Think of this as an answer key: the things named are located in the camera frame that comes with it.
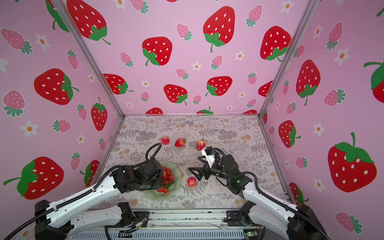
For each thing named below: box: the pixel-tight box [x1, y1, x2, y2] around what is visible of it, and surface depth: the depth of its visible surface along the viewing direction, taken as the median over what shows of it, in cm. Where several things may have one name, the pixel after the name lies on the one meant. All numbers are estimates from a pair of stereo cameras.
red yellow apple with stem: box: [196, 138, 206, 151], surface depth 102 cm
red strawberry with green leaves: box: [174, 138, 186, 147], surface depth 103 cm
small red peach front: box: [187, 176, 197, 188], surface depth 85 cm
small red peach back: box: [161, 136, 170, 145], surface depth 103 cm
